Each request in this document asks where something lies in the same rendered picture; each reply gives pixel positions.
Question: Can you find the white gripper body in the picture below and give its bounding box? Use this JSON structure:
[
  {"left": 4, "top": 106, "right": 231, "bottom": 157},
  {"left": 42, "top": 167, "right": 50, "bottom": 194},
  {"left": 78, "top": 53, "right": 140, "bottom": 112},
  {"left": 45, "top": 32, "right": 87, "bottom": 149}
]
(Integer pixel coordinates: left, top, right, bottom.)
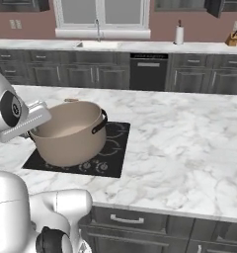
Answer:
[{"left": 0, "top": 101, "right": 53, "bottom": 144}]

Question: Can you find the grey base cupboard run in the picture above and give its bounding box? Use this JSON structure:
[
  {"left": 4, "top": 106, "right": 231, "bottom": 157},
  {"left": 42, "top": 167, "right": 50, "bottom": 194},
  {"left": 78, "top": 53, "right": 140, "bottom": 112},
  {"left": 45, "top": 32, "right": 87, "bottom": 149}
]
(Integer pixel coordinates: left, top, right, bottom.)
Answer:
[
  {"left": 165, "top": 52, "right": 237, "bottom": 96},
  {"left": 0, "top": 48, "right": 131, "bottom": 90}
]

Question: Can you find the black hob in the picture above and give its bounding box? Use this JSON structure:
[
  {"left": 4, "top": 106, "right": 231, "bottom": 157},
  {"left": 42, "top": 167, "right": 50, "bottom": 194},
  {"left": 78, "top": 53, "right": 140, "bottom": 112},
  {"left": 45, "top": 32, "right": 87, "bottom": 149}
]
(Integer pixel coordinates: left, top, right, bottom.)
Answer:
[{"left": 21, "top": 121, "right": 131, "bottom": 179}]

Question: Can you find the silver tap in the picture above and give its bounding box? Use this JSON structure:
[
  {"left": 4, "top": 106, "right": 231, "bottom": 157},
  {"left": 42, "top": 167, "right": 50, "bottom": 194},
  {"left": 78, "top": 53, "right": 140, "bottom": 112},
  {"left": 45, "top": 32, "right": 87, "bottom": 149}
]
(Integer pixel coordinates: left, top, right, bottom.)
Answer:
[{"left": 94, "top": 18, "right": 103, "bottom": 42}]

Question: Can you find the black dishwasher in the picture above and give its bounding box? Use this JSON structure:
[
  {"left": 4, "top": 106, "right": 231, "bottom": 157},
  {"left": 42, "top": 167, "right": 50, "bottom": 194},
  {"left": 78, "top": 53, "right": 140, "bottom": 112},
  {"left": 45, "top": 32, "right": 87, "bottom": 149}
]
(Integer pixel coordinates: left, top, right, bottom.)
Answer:
[{"left": 128, "top": 52, "right": 170, "bottom": 92}]

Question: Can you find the white framed window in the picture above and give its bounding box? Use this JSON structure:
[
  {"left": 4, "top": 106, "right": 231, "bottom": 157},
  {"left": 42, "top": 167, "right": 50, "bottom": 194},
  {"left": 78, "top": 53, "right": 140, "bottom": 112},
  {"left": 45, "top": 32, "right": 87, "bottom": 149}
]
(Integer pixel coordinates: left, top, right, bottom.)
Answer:
[{"left": 52, "top": 0, "right": 152, "bottom": 41}]

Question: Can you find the grey drawer front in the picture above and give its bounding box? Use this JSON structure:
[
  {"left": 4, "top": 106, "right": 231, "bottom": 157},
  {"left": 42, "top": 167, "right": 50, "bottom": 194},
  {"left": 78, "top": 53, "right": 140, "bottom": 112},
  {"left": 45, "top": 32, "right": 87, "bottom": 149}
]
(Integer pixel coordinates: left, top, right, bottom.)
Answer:
[
  {"left": 91, "top": 206, "right": 169, "bottom": 234},
  {"left": 211, "top": 220, "right": 237, "bottom": 247}
]

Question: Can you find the white paper towel roll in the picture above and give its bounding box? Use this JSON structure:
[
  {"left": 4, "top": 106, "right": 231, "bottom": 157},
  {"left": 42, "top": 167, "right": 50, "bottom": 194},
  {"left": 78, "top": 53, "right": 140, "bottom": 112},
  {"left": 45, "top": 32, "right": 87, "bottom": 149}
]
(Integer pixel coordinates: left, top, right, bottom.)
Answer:
[{"left": 173, "top": 19, "right": 186, "bottom": 46}]

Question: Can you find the wooden knife block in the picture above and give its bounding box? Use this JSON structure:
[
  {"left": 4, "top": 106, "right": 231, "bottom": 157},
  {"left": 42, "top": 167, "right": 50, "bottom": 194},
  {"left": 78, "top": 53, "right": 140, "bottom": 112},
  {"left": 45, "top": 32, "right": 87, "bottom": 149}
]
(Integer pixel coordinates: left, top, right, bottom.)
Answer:
[{"left": 224, "top": 28, "right": 237, "bottom": 47}]

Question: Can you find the beige pot with black handles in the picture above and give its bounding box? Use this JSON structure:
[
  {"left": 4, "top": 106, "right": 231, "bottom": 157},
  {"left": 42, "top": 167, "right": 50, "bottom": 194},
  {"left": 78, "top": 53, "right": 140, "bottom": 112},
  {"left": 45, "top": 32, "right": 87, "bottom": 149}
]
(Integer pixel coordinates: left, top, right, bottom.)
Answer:
[{"left": 27, "top": 100, "right": 109, "bottom": 168}]

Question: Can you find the dark wall cupboard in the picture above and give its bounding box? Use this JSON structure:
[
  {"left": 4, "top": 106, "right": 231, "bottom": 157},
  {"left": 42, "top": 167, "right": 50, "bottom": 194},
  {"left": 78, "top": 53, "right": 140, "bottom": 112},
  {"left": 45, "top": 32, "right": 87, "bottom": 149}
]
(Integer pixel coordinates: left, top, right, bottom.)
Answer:
[
  {"left": 153, "top": 0, "right": 237, "bottom": 19},
  {"left": 0, "top": 0, "right": 51, "bottom": 14}
]

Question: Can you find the silver drawer handle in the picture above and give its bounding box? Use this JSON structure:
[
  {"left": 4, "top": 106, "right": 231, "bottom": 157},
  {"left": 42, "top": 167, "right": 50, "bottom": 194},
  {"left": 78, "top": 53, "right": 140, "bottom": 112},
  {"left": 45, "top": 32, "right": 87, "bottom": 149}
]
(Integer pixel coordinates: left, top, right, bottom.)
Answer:
[{"left": 109, "top": 213, "right": 145, "bottom": 225}]

